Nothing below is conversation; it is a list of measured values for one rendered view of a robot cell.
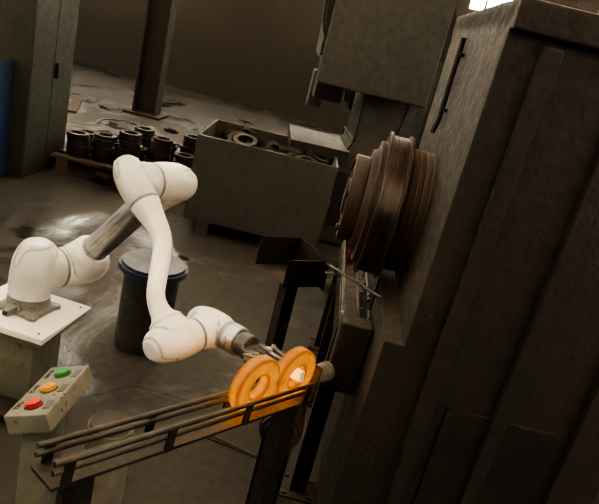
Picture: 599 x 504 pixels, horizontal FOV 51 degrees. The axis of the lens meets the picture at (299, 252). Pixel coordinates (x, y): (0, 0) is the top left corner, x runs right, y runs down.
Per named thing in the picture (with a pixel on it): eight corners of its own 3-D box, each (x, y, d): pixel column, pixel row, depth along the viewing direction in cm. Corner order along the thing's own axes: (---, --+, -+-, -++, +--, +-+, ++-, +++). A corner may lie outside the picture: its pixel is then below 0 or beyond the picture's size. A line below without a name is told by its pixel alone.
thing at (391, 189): (370, 250, 233) (407, 127, 217) (371, 299, 188) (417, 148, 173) (354, 246, 233) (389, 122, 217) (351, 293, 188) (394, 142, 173)
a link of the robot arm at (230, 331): (214, 352, 184) (228, 361, 180) (218, 324, 181) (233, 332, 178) (236, 345, 191) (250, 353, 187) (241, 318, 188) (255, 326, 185)
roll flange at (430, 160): (396, 257, 232) (434, 134, 217) (403, 307, 188) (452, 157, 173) (370, 250, 233) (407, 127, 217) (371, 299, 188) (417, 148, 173)
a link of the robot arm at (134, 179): (142, 190, 194) (173, 190, 205) (116, 145, 198) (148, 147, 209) (120, 215, 200) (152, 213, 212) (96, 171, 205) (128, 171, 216)
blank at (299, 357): (322, 348, 174) (313, 342, 176) (288, 356, 162) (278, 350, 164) (306, 396, 178) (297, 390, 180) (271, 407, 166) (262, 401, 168)
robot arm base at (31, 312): (-18, 310, 227) (-16, 296, 225) (22, 293, 248) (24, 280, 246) (25, 326, 224) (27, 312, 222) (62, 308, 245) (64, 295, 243)
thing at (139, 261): (181, 335, 318) (196, 259, 304) (162, 366, 288) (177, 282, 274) (121, 319, 319) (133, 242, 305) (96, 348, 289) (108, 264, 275)
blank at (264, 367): (287, 356, 162) (278, 350, 164) (247, 365, 150) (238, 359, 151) (270, 407, 166) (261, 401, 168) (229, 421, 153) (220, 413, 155)
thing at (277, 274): (267, 373, 304) (301, 237, 280) (292, 405, 283) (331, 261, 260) (229, 376, 293) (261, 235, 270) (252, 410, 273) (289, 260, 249)
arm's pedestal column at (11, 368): (-62, 398, 233) (-59, 325, 223) (5, 351, 270) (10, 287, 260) (36, 430, 229) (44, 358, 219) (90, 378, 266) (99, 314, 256)
